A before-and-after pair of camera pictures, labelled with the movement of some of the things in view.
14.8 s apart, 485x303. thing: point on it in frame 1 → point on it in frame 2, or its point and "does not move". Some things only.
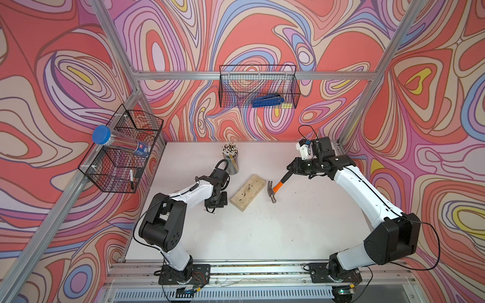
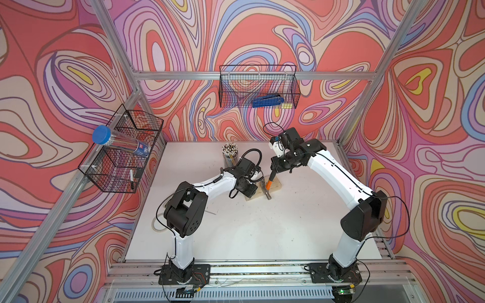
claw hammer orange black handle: [271, 191] → [266, 186]
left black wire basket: [119, 169] does not move
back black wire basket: [240, 85] does not move
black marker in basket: [131, 179] does not move
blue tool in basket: [268, 100] does not move
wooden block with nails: [242, 198] → [276, 185]
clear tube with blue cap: [103, 135] does not move
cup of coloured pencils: [230, 152] does not move
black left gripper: [224, 202] → [251, 191]
